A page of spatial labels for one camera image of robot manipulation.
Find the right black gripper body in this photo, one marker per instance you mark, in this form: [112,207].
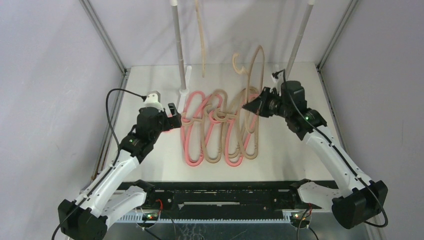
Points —
[265,104]

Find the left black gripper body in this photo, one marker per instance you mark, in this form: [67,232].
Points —
[166,123]

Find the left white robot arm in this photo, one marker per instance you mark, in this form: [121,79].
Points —
[94,211]

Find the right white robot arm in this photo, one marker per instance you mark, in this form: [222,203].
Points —
[357,199]

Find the beige hanger middle table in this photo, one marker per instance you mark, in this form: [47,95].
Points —
[238,131]

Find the left circuit board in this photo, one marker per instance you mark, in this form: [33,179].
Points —
[149,219]

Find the circuit board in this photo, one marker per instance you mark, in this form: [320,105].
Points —
[303,219]
[149,219]

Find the right grey rack pole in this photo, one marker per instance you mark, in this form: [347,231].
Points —
[299,37]

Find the grey rack pole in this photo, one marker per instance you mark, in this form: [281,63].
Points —
[176,24]
[299,37]

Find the left grey rack pole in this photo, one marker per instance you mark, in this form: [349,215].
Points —
[176,24]

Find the right circuit board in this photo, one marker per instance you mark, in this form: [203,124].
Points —
[303,219]

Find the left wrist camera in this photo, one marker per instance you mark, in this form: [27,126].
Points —
[153,100]

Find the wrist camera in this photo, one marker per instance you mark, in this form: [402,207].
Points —
[153,100]
[275,78]

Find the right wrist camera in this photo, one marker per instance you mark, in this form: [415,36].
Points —
[275,78]

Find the right aluminium frame post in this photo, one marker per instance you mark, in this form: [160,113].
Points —
[350,9]

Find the aluminium frame post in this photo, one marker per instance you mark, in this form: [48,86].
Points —
[350,9]
[103,34]

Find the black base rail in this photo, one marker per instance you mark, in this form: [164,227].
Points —
[226,201]

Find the left aluminium frame post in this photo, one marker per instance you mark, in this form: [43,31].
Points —
[103,34]

